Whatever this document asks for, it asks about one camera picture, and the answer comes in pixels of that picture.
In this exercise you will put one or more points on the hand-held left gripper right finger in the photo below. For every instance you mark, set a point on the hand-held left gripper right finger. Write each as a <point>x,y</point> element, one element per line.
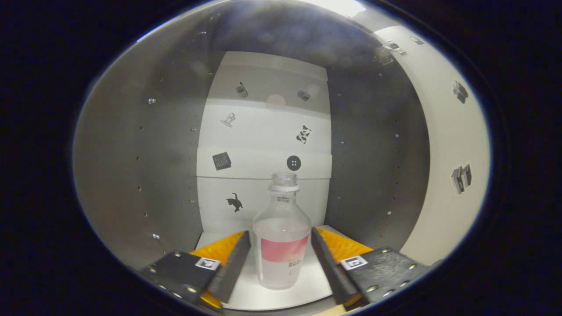
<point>329,267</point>

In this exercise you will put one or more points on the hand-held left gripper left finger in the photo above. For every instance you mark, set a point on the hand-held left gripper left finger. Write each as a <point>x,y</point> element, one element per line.
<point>232,272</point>

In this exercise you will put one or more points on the clear plastic bottle pink label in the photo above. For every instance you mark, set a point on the clear plastic bottle pink label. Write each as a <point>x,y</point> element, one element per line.
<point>281,237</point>

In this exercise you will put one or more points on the grey cabinet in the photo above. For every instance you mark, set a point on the grey cabinet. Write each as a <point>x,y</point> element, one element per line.
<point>131,175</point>

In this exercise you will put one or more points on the grey cabinet door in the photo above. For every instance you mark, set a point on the grey cabinet door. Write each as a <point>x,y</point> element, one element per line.
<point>443,153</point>

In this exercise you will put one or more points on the metal cabinet hinge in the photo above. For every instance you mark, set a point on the metal cabinet hinge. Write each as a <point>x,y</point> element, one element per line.
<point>390,50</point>

